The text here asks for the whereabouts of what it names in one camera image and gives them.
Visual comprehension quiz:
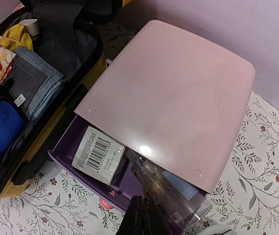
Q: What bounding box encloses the clear plastic bottle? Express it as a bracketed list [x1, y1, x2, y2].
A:
[126, 149, 212, 232]

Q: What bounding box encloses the yellow cloth item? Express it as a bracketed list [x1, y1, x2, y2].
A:
[0, 24, 33, 51]

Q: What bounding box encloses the pink purple drawer box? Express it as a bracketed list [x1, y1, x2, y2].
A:
[48, 20, 256, 235]

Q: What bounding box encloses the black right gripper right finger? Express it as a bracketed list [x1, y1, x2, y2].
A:
[147, 197, 168, 235]

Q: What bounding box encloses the yellow Pikachu suitcase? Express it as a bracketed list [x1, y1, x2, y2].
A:
[0, 0, 128, 199]

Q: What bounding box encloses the floral table mat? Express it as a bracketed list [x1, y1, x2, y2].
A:
[0, 23, 279, 235]

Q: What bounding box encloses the white barcode box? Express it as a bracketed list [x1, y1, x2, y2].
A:
[71, 126, 125, 185]

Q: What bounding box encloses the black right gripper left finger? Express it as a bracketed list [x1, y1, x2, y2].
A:
[126, 196, 147, 235]

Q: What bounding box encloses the grey fabric pouch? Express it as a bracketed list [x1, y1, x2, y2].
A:
[5, 47, 65, 120]

